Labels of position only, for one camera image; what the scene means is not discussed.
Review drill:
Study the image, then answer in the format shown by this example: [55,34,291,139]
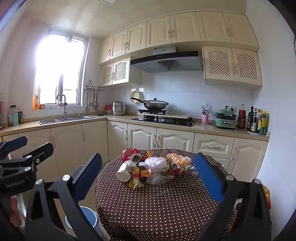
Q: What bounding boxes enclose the clear plastic bag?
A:
[145,171,175,186]

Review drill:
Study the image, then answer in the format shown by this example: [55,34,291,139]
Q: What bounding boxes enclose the steel faucet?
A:
[56,94,69,120]

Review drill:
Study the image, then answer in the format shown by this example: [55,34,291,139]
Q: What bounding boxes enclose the metal utensil rail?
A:
[83,80,105,93]

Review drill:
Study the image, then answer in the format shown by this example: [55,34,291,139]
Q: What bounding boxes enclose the orange purple snack packet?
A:
[140,149,154,160]

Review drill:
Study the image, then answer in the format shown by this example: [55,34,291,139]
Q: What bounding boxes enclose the wok with glass lid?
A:
[130,97,169,110]

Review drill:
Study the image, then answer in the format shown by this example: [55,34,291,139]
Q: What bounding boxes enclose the cream base cabinets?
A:
[0,115,271,186]

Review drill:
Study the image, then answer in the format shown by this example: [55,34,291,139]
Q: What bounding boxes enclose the silver drink can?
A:
[129,153,142,165]

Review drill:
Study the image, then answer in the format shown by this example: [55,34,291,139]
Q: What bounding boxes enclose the pink utensil holder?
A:
[201,105,213,124]

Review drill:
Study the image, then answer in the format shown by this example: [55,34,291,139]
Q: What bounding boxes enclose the orange window ornament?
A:
[32,89,39,110]

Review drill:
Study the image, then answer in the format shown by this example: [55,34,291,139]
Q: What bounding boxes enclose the cream lattice door cabinet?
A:
[100,56,131,87]
[202,45,263,90]

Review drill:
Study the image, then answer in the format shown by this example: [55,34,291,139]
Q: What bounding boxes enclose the grey range hood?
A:
[130,45,204,73]

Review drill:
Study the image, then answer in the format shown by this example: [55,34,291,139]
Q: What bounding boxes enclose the green electric cooker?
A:
[215,109,237,130]

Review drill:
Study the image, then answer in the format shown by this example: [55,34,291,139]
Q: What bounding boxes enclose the white paper cup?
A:
[116,160,137,181]

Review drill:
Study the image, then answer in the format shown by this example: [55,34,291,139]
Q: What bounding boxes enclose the red crumpled packet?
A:
[121,148,142,163]

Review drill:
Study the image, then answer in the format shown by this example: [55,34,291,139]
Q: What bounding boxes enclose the white plastic bag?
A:
[138,157,170,172]

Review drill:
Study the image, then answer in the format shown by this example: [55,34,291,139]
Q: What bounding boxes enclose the dark glass bottle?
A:
[247,107,254,131]
[252,108,258,133]

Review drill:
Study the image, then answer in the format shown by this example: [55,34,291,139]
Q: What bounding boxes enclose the green yellow-cap bottle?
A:
[259,111,268,136]

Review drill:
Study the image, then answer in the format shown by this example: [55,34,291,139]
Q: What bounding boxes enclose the cream wall cabinets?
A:
[97,11,259,65]

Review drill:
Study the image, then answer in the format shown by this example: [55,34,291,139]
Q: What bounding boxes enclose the silver foil wrapper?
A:
[184,165,199,176]

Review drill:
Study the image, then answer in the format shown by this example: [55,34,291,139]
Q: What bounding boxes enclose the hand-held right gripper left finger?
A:
[24,152,103,241]

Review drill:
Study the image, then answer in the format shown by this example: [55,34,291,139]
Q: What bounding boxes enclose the steel steamer pot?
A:
[112,98,127,116]

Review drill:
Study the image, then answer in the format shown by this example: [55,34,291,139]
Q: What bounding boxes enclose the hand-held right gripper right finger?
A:
[194,152,272,241]

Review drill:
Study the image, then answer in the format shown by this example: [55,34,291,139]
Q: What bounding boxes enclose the steel sink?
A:
[38,115,95,125]

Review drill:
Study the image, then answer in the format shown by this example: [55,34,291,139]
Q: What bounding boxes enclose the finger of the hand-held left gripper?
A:
[22,142,54,165]
[0,136,28,159]

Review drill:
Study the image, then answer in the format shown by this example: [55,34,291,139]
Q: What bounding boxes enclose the red-cap cola bottle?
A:
[238,104,247,129]

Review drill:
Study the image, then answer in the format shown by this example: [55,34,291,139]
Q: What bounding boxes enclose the hanging kitchen utensils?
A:
[85,91,101,112]

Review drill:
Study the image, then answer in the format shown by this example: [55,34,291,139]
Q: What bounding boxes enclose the teal jar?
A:
[10,105,19,127]

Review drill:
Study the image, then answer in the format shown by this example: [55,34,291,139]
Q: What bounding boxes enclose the kitchen window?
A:
[33,30,89,110]

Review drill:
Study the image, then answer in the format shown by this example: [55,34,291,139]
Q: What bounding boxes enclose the cream colander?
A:
[130,90,143,103]

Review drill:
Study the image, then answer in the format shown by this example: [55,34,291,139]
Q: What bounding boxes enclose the orange plastic bag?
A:
[262,184,271,209]

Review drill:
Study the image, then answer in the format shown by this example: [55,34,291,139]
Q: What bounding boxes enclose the yellow snack wrapper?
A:
[128,177,144,189]

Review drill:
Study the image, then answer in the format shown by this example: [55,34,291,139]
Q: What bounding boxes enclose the red label sauce bottle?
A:
[257,109,263,134]

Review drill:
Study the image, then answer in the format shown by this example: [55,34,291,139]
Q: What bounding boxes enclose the brown polka-dot tablecloth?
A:
[95,148,238,241]

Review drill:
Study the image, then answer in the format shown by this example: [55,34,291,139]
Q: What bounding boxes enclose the blue plastic bin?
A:
[65,206,100,235]

